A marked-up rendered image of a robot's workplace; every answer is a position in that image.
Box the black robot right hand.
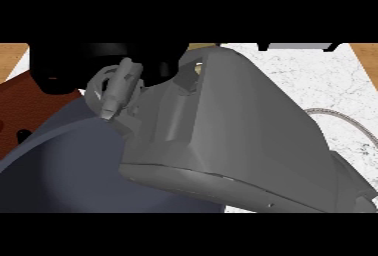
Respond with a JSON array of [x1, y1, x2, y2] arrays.
[[28, 43, 192, 95]]

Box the grey appliance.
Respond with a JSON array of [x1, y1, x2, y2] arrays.
[[257, 43, 347, 53]]

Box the reddish brown placemat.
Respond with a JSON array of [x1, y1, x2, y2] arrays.
[[0, 68, 88, 162]]

